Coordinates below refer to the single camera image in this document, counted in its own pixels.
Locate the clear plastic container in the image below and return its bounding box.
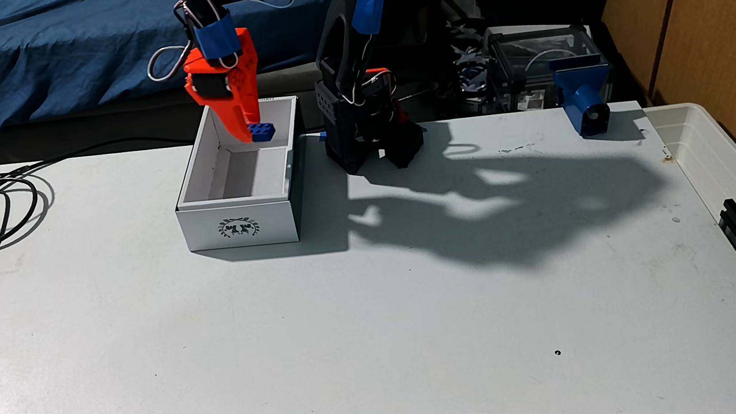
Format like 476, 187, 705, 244
484, 19, 607, 115

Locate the blue toy brick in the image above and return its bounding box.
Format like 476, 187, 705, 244
248, 121, 277, 144

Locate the white cardboard box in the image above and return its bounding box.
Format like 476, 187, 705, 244
166, 94, 314, 254

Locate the dark bed base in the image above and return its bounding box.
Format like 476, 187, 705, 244
0, 58, 344, 167

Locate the blue bed sheet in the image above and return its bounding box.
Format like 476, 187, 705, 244
0, 0, 341, 134

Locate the blue printed holder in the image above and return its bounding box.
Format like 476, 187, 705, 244
551, 56, 617, 140

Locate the brown wooden cabinet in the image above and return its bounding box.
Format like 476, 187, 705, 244
602, 0, 736, 215

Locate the white plastic bin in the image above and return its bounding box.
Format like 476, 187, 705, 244
644, 98, 736, 256

